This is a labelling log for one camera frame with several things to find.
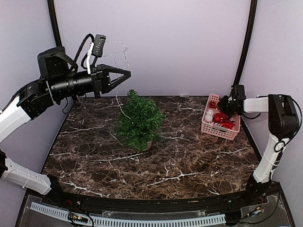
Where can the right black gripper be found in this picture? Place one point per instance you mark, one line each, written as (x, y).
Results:
(222, 103)

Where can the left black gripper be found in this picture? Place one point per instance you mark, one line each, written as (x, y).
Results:
(100, 75)

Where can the pink plastic basket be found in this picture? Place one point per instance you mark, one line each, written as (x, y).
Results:
(216, 130)

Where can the small green christmas tree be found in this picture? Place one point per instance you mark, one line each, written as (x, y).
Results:
(139, 121)

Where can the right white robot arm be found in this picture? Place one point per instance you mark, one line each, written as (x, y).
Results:
(285, 119)

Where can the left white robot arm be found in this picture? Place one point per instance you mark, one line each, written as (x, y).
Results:
(26, 105)

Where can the red ball ornament cluster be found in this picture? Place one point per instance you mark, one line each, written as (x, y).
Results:
(223, 120)

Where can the white ball ornament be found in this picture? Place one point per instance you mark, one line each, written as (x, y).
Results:
(209, 115)

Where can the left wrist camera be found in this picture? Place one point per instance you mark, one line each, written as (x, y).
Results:
(95, 49)

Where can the right black frame pole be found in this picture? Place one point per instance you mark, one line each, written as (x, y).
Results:
(246, 42)

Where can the black frame pole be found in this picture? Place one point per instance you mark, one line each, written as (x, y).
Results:
(246, 42)
(60, 28)

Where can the left black frame pole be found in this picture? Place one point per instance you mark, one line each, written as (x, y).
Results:
(60, 28)

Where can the white perforated cable duct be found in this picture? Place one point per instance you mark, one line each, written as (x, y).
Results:
(129, 219)

